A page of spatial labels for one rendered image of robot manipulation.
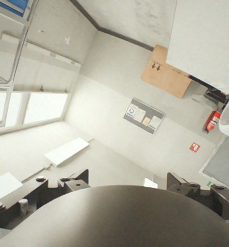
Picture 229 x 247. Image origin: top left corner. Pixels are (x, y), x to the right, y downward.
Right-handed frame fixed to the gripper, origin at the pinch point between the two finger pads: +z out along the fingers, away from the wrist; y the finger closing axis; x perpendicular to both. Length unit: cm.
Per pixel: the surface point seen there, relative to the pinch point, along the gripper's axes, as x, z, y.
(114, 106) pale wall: 76, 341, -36
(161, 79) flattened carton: 129, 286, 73
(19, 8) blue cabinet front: 105, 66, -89
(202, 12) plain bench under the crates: 47, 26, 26
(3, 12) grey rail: 94, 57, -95
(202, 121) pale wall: 39, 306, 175
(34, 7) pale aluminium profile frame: 113, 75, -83
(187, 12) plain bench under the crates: 51, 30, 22
